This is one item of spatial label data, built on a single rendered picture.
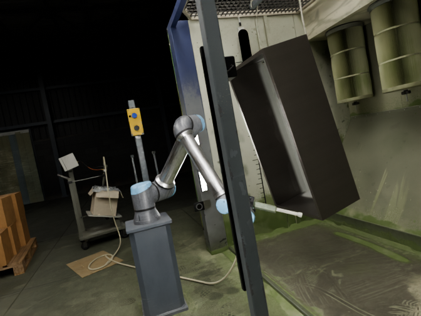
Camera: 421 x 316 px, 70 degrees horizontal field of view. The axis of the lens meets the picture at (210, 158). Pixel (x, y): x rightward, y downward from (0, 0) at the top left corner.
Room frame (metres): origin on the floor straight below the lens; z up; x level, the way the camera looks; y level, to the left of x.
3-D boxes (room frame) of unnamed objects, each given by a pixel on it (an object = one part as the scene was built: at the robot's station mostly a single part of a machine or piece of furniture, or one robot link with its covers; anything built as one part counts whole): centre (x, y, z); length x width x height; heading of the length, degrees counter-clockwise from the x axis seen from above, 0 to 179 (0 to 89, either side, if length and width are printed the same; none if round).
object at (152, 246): (2.11, 0.52, 0.32); 0.31 x 0.31 x 0.64; 16
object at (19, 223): (4.19, 2.91, 0.33); 0.38 x 0.29 x 0.36; 23
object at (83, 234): (4.14, 1.71, 0.64); 0.73 x 0.50 x 1.27; 116
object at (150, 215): (2.11, 0.52, 0.69); 0.19 x 0.19 x 0.10
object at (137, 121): (2.93, 0.66, 1.42); 0.12 x 0.06 x 0.26; 106
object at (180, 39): (3.01, 0.09, 1.14); 0.18 x 0.18 x 2.29; 16
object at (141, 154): (2.99, 0.67, 0.82); 0.06 x 0.06 x 1.64; 16
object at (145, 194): (2.12, 0.52, 0.83); 0.17 x 0.15 x 0.18; 141
